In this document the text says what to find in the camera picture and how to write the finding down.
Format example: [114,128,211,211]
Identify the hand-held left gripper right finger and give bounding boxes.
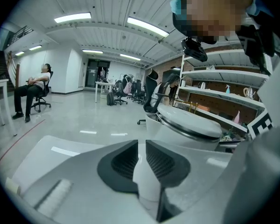
[146,139,233,224]

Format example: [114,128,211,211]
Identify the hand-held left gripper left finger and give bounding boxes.
[23,139,154,224]

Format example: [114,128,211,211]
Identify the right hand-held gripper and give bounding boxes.
[224,52,280,224]

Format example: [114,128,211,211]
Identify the white electric kettle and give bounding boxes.
[133,104,223,205]

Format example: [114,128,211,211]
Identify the beige tape piece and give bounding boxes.
[5,176,21,196]

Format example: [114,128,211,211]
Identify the glass teapot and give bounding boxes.
[243,86,257,99]

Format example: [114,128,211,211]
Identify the wooden trolley cart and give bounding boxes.
[175,98,199,114]

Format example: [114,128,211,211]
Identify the white shelving unit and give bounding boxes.
[178,49,271,135]

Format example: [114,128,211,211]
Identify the black backpack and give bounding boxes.
[106,91,115,106]

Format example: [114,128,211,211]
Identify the black office chair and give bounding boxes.
[137,68,167,126]
[113,74,129,105]
[30,70,54,113]
[130,79,146,105]

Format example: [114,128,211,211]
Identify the white desk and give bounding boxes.
[0,78,17,137]
[95,81,115,103]

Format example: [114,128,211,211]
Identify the pink backpack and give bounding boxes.
[123,81,133,95]

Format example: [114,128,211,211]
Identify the dark double door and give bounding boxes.
[85,59,111,88]

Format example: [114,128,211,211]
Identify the person's black jacket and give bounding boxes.
[235,8,280,77]

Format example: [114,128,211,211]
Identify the staircase with railing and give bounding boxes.
[0,26,35,88]

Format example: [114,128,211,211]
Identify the person's blue shirt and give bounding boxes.
[246,0,275,17]

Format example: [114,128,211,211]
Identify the person's head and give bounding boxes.
[172,0,256,44]

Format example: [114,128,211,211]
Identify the row of ceiling strip lights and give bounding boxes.
[14,12,170,61]

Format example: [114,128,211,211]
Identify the blue face mask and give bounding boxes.
[169,0,188,15]

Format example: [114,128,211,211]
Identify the black head camera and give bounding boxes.
[181,37,208,63]

